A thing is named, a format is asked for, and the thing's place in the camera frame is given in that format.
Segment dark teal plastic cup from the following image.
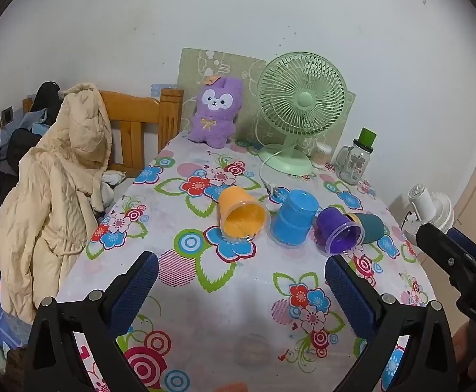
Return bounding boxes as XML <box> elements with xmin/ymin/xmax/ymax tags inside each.
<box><xmin>346</xmin><ymin>212</ymin><xmax>385</xmax><ymax>246</ymax></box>

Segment white cloth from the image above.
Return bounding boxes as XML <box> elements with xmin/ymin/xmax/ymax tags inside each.
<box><xmin>98</xmin><ymin>169</ymin><xmax>126</xmax><ymax>213</ymax></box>

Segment white fan cable with plug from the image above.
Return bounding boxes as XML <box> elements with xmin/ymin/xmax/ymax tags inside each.
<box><xmin>260</xmin><ymin>153</ymin><xmax>283</xmax><ymax>197</ymax></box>

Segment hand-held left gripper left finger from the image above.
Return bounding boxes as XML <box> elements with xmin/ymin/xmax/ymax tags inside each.
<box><xmin>17</xmin><ymin>250</ymin><xmax>160</xmax><ymax>392</ymax></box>

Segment white portable fan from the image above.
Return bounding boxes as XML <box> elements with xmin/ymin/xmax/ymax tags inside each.
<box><xmin>401</xmin><ymin>185</ymin><xmax>455</xmax><ymax>246</ymax></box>

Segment purple plush toy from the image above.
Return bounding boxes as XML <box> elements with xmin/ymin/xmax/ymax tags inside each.
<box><xmin>187</xmin><ymin>75</ymin><xmax>245</xmax><ymax>149</ymax></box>

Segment blue plastic cup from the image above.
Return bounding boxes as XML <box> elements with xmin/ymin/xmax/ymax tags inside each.
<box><xmin>267</xmin><ymin>190</ymin><xmax>319</xmax><ymax>247</ymax></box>

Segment person's right hand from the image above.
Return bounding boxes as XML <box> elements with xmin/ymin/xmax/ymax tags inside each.
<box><xmin>452</xmin><ymin>322</ymin><xmax>476</xmax><ymax>392</ymax></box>

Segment orange plastic cup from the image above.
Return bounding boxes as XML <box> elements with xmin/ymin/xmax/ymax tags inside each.
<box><xmin>218</xmin><ymin>186</ymin><xmax>270</xmax><ymax>241</ymax></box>

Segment floral tablecloth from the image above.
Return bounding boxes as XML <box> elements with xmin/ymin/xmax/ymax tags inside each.
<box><xmin>56</xmin><ymin>133</ymin><xmax>441</xmax><ymax>392</ymax></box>

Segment black garment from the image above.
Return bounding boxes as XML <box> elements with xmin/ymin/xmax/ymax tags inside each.
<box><xmin>29</xmin><ymin>82</ymin><xmax>63</xmax><ymax>125</ymax></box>

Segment ribbed glass cup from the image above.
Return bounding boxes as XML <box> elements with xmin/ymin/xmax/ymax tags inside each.
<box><xmin>311</xmin><ymin>142</ymin><xmax>334</xmax><ymax>169</ymax></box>

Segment beige padded coat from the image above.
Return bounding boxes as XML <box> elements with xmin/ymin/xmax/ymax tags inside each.
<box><xmin>0</xmin><ymin>83</ymin><xmax>114</xmax><ymax>323</ymax></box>

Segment green patterned board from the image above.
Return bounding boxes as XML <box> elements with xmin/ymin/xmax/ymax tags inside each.
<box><xmin>175</xmin><ymin>48</ymin><xmax>356</xmax><ymax>156</ymax></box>

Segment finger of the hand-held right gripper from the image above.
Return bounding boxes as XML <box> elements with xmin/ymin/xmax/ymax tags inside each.
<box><xmin>446</xmin><ymin>227</ymin><xmax>476</xmax><ymax>278</ymax></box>
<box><xmin>416</xmin><ymin>221</ymin><xmax>473</xmax><ymax>290</ymax></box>

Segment glass jar with green lid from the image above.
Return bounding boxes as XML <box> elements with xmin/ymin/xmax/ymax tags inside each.
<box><xmin>335</xmin><ymin>128</ymin><xmax>378</xmax><ymax>185</ymax></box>

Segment wooden chair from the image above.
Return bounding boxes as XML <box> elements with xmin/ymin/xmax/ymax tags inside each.
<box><xmin>22</xmin><ymin>88</ymin><xmax>185</xmax><ymax>178</ymax></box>

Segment purple plastic cup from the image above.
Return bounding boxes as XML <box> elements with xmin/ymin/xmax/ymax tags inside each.
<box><xmin>316</xmin><ymin>207</ymin><xmax>365</xmax><ymax>257</ymax></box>

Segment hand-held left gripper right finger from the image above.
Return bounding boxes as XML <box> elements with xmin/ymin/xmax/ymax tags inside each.
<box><xmin>324</xmin><ymin>254</ymin><xmax>459</xmax><ymax>392</ymax></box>

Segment green desk fan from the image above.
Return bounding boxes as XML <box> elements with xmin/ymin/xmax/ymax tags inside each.
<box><xmin>256</xmin><ymin>52</ymin><xmax>348</xmax><ymax>176</ymax></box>

